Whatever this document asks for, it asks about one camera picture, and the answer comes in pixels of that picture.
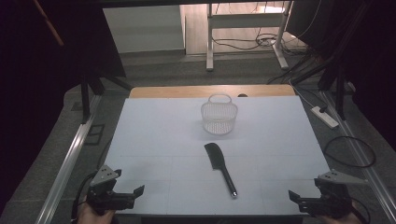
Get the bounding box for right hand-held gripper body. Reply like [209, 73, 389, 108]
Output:
[297, 169, 369, 218]

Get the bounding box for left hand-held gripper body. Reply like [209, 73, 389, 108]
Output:
[86, 164, 136, 217]

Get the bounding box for black spatula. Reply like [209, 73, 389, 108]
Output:
[204, 142, 238, 199]

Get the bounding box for person's right hand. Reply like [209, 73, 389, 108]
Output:
[312, 200, 364, 224]

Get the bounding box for person's left hand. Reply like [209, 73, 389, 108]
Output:
[77, 195, 117, 224]

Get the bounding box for white foam board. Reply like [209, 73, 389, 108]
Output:
[102, 95, 332, 217]

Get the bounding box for black metal stand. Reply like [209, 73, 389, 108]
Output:
[292, 55, 348, 120]
[79, 74, 134, 125]

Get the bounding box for white power strip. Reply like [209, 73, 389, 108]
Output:
[310, 105, 340, 130]

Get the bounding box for white mesh basket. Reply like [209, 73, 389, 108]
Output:
[200, 93, 239, 136]

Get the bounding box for wooden table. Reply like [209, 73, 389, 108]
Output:
[129, 84, 296, 99]

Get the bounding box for dark curtain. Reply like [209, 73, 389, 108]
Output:
[0, 0, 126, 216]
[286, 0, 396, 150]

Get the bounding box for wooden stick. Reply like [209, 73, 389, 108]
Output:
[32, 0, 65, 48]

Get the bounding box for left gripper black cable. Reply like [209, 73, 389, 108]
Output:
[70, 171, 97, 223]

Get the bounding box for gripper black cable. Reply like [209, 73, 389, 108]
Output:
[70, 171, 97, 223]
[351, 199, 372, 224]

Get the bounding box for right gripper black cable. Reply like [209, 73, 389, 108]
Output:
[351, 199, 372, 224]

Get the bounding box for aluminium rail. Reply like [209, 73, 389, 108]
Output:
[320, 91, 396, 223]
[35, 94, 104, 224]

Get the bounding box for black looped cable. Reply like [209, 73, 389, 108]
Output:
[322, 135, 376, 169]

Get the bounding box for white cable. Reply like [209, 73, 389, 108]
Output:
[289, 79, 316, 108]

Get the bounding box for black floor cables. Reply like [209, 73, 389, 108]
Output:
[211, 31, 309, 57]

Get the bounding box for white desk frame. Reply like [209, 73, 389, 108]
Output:
[205, 1, 293, 73]

